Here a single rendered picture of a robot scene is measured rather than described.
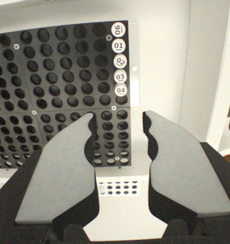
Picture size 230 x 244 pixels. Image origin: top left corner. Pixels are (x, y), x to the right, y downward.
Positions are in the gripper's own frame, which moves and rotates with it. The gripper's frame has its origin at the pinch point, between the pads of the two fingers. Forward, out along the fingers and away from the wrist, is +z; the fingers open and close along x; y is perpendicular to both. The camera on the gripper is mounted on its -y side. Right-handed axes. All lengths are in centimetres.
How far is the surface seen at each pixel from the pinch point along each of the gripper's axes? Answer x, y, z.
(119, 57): 0.3, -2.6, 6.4
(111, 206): -3.2, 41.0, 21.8
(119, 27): 0.4, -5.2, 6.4
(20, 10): -11.6, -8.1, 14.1
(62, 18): -6.3, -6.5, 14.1
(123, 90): 0.6, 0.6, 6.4
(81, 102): -4.0, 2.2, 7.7
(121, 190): -0.3, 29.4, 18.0
